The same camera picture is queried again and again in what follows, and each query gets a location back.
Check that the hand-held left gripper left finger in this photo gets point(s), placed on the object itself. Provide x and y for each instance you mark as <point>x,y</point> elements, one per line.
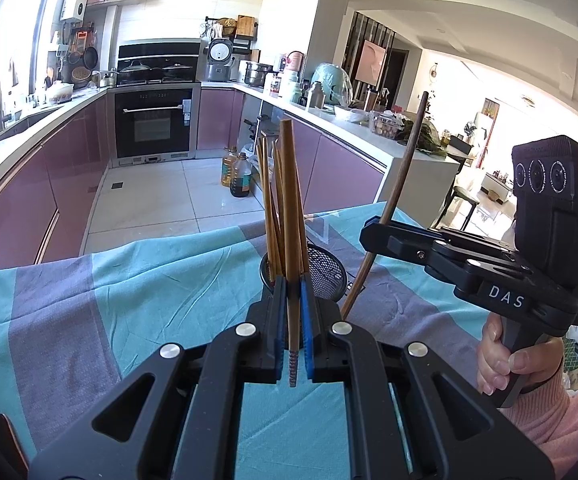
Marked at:
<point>282,330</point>

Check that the green leafy plant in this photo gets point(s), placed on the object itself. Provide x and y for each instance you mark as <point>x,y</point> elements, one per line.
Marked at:
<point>426,137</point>

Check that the steel stock pot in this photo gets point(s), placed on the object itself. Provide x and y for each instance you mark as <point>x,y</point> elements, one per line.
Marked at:
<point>258,74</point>

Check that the person's right hand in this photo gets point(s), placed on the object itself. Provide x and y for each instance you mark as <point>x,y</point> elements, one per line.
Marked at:
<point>494,375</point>

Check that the person's right forearm pink sleeve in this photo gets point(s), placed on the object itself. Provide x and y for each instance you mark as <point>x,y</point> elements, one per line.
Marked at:
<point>559,425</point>

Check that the teal and purple tablecloth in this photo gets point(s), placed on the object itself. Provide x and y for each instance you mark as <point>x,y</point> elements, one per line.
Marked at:
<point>119,300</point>

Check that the wooden cutting board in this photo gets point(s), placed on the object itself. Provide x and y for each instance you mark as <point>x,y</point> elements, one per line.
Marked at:
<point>247,27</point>

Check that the teal kitchen appliance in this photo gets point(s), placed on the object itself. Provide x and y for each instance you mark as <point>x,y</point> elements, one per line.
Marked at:
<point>331,82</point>

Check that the pink electric kettle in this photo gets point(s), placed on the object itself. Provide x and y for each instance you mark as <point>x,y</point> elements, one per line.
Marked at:
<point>295,64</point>

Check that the bamboo chopstick patterned end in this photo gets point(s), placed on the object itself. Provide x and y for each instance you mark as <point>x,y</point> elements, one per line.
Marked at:
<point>270,185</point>
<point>291,210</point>
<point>278,180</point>

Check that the black stove with pans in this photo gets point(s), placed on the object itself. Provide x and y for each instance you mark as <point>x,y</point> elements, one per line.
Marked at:
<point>159,67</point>

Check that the black built-in oven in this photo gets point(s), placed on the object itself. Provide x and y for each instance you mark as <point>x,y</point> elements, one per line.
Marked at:
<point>154,122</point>

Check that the black mesh utensil holder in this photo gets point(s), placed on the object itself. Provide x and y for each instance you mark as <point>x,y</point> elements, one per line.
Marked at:
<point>326,270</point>

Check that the bundle of wooden chopsticks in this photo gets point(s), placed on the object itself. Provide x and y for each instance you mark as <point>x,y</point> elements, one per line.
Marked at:
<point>264,185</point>

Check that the purple kitchen cabinets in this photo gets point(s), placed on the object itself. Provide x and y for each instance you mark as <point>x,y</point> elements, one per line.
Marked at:
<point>19,200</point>

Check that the pink wall picture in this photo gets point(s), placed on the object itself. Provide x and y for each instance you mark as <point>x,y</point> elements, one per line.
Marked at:
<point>371,62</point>

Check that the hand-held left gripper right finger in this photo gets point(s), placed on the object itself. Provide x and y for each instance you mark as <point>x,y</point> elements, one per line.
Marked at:
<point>306,330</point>

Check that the grey rice cooker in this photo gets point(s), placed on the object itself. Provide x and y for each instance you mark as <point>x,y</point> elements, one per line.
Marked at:
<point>219,62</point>

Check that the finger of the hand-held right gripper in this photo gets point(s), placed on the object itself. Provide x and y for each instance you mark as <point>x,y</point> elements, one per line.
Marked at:
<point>479,241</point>
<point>394,240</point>

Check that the dark brown wooden chopstick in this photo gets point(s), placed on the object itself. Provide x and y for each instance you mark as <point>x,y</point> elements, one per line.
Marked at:
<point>409,160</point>

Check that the dark dining chair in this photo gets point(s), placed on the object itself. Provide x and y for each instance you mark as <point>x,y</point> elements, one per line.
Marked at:
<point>456,205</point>

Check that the dark cooking oil bottle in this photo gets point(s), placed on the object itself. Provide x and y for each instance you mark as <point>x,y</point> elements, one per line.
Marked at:
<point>241,177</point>

